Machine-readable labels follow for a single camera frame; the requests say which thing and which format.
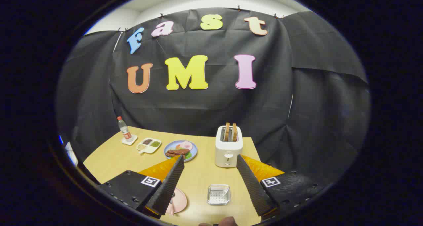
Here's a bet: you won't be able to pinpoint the white toaster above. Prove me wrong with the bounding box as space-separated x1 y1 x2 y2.
215 125 244 168

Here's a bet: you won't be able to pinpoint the white square coaster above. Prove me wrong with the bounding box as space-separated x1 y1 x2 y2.
121 134 138 146

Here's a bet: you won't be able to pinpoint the clear plastic water bottle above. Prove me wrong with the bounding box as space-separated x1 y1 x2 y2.
117 116 133 142

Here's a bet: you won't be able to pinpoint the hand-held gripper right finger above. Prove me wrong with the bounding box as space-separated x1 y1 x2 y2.
236 154 326 217

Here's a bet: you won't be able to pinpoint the black backdrop cloth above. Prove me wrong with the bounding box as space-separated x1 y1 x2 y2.
56 7 371 187

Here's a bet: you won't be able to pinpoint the brown meat slices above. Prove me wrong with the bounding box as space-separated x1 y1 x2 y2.
165 149 190 158

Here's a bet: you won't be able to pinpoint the metal wire basket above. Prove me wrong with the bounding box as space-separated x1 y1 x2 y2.
207 184 231 206

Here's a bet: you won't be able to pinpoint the pink plate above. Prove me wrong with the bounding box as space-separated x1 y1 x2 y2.
165 187 188 215

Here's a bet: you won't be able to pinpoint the blue plate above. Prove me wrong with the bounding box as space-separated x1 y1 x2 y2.
164 140 198 163

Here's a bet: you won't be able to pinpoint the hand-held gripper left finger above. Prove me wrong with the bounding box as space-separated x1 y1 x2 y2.
98 154 185 219

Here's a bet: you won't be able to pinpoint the white sectioned condiment dish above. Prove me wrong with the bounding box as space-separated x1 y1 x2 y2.
136 138 162 154

